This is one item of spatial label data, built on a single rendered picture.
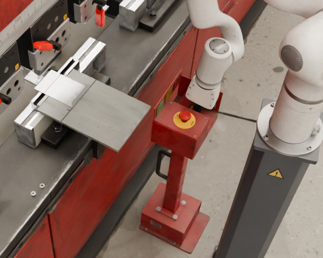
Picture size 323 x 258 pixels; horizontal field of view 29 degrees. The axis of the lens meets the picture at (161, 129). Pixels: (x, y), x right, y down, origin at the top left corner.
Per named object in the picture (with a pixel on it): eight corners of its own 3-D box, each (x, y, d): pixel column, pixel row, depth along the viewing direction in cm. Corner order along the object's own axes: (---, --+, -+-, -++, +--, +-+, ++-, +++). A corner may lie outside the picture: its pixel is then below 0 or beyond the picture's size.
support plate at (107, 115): (118, 152, 166) (118, 150, 166) (37, 111, 173) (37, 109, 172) (150, 108, 176) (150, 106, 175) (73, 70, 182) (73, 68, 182)
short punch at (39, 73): (41, 81, 168) (38, 57, 160) (35, 78, 168) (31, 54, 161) (62, 58, 173) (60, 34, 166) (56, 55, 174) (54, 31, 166)
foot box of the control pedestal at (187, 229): (190, 254, 258) (194, 242, 248) (138, 228, 263) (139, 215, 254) (210, 217, 269) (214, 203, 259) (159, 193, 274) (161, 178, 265)
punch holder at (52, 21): (37, 75, 157) (31, 28, 143) (10, 61, 159) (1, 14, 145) (71, 39, 165) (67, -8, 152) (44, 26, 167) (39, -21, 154)
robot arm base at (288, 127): (326, 111, 179) (346, 68, 164) (319, 164, 168) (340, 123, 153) (262, 95, 181) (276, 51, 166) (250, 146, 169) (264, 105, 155)
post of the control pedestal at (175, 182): (174, 214, 255) (187, 138, 211) (162, 208, 256) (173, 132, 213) (179, 204, 258) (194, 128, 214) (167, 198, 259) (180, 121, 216)
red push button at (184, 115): (186, 127, 200) (188, 121, 197) (176, 123, 201) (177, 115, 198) (192, 119, 202) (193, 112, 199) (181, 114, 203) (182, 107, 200)
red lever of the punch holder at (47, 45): (42, 45, 143) (62, 44, 152) (28, 38, 144) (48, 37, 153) (40, 52, 144) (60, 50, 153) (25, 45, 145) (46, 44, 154)
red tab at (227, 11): (222, 25, 261) (225, 13, 255) (218, 23, 261) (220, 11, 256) (237, 5, 269) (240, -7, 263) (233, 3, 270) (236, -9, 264)
